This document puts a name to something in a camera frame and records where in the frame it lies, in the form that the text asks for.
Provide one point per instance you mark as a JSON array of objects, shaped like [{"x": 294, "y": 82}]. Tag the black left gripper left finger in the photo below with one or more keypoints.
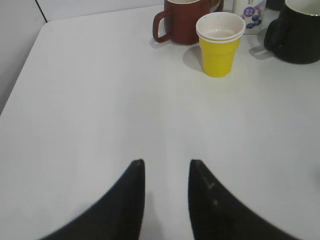
[{"x": 118, "y": 215}]

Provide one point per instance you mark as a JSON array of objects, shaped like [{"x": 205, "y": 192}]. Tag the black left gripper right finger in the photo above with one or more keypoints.
[{"x": 257, "y": 200}]

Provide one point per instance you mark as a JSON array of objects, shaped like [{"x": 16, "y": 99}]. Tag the yellow paper cup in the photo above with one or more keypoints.
[{"x": 219, "y": 38}]

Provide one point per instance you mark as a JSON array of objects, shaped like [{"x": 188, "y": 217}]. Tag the black mug near front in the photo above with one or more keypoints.
[{"x": 294, "y": 36}]

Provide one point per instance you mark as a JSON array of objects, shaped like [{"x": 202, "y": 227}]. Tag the white purple yogurt bottle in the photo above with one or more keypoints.
[{"x": 252, "y": 12}]

